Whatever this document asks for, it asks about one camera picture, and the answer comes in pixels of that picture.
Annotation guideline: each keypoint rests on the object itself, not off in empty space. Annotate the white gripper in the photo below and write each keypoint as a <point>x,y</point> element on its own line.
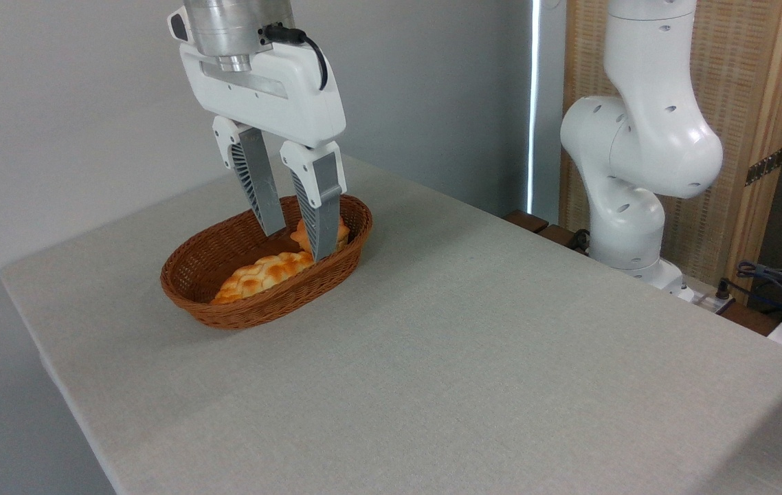
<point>267,96</point>

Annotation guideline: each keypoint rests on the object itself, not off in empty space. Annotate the round orange bread roll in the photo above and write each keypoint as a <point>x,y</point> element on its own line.
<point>342,234</point>

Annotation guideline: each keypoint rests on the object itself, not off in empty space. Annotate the long braided bread loaf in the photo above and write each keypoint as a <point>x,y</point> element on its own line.
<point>260,275</point>

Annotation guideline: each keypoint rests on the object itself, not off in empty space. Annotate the brown wicker oval basket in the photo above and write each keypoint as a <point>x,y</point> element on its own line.
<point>205,265</point>

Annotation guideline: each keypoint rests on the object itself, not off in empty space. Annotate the dark brown wooden slat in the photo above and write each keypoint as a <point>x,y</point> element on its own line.
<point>559,236</point>
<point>527,221</point>

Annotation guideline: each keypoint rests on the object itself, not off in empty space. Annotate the black power plug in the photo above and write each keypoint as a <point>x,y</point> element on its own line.
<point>723,289</point>

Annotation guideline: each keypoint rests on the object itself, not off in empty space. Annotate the wooden rattan folding screen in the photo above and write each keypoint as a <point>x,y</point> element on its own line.
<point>741,69</point>

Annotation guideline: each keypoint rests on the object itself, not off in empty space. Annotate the metal screen hinge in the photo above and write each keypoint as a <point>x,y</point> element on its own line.
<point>765,166</point>

